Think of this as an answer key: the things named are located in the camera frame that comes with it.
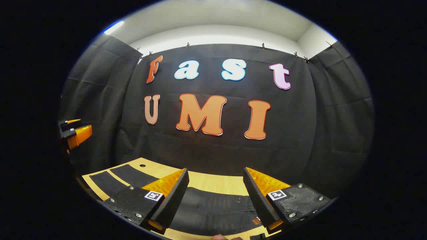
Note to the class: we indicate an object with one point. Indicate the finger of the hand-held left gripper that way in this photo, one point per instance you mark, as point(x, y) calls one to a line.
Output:
point(80, 135)
point(71, 121)

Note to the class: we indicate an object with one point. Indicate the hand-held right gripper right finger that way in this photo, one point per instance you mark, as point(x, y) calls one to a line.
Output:
point(258, 200)

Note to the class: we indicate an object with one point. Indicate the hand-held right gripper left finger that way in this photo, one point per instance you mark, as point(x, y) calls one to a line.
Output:
point(173, 200)

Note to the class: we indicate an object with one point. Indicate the dark denim jeans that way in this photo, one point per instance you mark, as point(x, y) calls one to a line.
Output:
point(213, 210)

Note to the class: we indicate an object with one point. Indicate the ceiling light strip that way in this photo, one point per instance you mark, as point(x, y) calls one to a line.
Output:
point(113, 27)

